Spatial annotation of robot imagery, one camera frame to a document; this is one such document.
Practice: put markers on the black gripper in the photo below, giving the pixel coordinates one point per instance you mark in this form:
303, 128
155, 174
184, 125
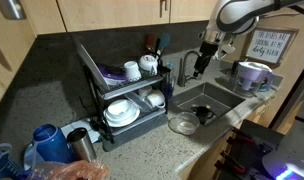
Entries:
207, 51

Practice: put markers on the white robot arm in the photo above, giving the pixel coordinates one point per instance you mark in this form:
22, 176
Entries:
235, 17

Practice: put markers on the white bowl on lower rack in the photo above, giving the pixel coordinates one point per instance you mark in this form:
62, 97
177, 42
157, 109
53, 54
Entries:
119, 107

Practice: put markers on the large white plate upright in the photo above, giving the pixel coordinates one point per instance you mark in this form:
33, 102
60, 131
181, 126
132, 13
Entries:
87, 59

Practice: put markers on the black utensil holder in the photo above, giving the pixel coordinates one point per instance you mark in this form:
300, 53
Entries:
166, 86

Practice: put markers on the black mug in sink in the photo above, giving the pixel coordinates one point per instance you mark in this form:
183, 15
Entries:
204, 113

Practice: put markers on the framed dishes sign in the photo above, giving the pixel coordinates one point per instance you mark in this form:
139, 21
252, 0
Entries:
269, 45

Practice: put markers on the white mug upper rack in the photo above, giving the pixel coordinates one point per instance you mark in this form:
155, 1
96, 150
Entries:
132, 71

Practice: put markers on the purple lid upper rack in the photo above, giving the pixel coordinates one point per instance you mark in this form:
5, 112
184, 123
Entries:
112, 72

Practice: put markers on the black two-tier dish rack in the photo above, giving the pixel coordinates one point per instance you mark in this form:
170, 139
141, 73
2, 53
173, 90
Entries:
125, 90

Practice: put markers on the steel tumbler cup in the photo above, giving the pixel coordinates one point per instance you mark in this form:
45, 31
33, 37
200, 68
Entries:
81, 144

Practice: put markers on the orange plastic bag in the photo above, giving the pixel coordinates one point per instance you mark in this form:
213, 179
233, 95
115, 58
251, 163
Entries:
78, 170

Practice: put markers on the blue water bottle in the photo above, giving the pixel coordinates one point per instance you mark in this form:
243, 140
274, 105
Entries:
52, 145

